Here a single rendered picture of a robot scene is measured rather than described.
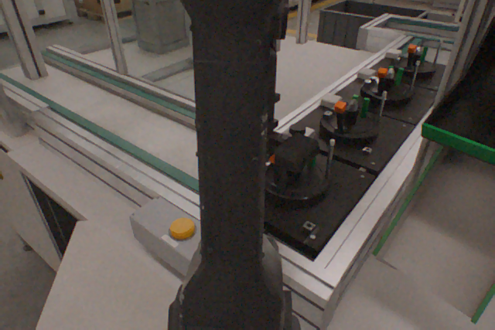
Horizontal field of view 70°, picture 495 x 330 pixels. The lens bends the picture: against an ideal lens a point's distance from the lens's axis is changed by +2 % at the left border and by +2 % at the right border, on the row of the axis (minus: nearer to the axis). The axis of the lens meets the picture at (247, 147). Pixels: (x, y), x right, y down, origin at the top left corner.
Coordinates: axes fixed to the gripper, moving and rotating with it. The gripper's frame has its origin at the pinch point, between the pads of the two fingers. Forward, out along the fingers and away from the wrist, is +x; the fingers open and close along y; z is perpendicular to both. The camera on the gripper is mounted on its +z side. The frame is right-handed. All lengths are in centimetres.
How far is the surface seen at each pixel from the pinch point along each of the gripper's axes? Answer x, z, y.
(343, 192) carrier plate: 12.3, -16.5, 9.2
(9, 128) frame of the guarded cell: 21, 8, -81
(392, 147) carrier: 12.3, -37.4, 11.1
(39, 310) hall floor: 110, 21, -96
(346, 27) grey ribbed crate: 33, -197, -70
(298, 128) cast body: -0.2, -12.7, 0.3
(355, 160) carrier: 12.3, -27.5, 6.7
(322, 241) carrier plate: 12.3, -3.3, 11.7
